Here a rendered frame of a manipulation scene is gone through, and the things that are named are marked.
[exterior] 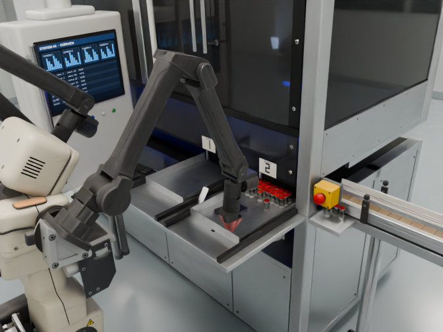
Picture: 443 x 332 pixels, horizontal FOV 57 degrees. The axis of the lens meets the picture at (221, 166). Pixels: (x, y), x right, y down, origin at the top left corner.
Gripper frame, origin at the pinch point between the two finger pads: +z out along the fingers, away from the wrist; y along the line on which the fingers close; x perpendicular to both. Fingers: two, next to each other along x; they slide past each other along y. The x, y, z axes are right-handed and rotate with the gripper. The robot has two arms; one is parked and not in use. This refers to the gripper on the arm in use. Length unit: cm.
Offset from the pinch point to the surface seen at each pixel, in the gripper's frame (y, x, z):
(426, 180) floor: 265, 23, 57
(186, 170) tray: 21, 50, -1
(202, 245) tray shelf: -9.2, 3.5, 3.2
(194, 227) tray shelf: -4.4, 13.2, 2.6
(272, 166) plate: 26.0, 4.7, -16.7
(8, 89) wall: 92, 544, 56
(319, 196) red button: 23.3, -18.5, -14.2
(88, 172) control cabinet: -8, 88, 5
